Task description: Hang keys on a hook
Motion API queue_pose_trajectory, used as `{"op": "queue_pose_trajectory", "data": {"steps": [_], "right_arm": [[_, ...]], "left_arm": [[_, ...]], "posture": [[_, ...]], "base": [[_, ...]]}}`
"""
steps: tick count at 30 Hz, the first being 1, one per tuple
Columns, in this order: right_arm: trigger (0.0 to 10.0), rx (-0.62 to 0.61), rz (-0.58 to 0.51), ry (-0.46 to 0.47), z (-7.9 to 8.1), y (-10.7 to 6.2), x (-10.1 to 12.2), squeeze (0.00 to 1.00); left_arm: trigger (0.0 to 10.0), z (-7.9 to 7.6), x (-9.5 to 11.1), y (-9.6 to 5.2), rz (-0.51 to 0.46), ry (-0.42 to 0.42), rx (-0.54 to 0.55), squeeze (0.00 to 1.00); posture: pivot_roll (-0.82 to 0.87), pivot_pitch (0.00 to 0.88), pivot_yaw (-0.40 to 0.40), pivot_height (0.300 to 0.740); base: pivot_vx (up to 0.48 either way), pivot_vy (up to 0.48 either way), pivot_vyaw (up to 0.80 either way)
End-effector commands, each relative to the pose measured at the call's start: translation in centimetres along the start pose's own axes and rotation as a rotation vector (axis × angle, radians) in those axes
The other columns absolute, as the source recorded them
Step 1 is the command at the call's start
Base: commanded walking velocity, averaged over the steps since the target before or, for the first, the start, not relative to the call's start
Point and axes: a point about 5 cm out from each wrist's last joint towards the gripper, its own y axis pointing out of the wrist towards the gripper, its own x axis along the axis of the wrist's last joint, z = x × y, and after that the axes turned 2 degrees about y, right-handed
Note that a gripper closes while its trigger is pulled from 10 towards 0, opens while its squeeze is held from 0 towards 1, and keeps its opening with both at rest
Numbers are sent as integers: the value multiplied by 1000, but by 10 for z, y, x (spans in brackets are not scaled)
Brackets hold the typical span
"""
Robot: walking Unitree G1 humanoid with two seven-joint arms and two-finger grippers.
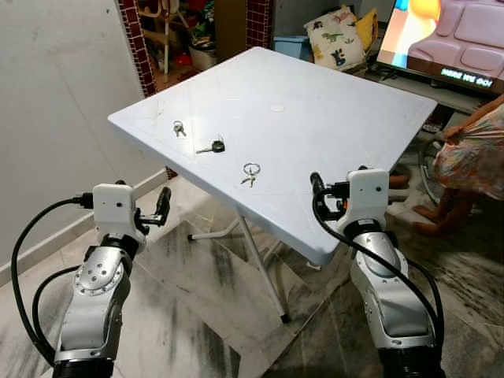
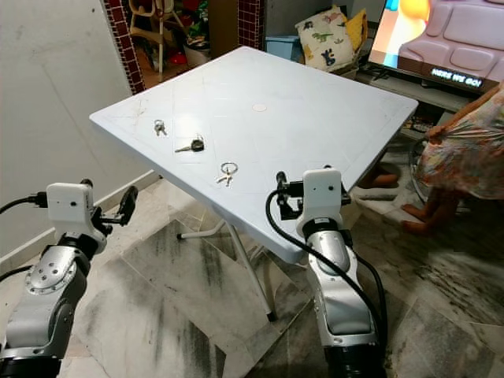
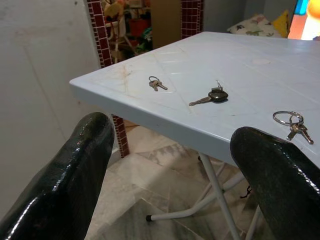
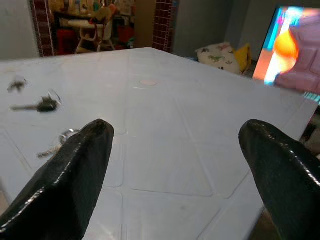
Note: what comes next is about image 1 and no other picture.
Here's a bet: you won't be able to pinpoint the flat screen television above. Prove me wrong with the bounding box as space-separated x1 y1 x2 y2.
376 0 504 89

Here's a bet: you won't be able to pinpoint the yellow pillow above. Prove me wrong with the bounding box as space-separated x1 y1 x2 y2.
354 8 380 50

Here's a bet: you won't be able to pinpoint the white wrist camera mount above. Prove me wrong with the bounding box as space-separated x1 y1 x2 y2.
346 167 391 231
93 183 139 241

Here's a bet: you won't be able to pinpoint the blue plastic box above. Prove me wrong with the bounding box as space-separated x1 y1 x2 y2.
273 35 313 61

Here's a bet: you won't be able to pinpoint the red brick tiled pillar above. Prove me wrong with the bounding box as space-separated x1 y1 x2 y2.
117 0 156 99
246 0 275 50

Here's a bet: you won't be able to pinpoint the white pot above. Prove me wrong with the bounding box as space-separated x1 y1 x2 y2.
189 39 217 70

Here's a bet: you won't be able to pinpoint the keys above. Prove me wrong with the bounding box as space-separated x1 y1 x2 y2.
240 162 262 188

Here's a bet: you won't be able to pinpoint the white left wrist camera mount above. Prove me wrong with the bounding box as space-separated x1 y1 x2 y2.
93 183 139 241

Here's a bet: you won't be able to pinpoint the dinosaur print pillow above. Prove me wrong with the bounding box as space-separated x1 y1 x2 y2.
305 6 368 70

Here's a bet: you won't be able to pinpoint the brown wooden cabinet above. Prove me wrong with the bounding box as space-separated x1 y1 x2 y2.
214 0 249 64

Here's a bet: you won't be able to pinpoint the grey television stand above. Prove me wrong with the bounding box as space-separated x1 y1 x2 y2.
364 67 483 135

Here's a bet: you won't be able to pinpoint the white plastic folding table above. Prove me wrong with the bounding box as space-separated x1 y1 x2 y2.
108 46 438 324

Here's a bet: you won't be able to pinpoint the child in floral dress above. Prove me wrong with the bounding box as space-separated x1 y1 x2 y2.
392 94 504 237

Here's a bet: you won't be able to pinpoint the black head key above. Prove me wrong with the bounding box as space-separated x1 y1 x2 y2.
195 139 226 155

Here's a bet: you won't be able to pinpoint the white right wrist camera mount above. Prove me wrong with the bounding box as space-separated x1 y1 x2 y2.
346 167 391 231

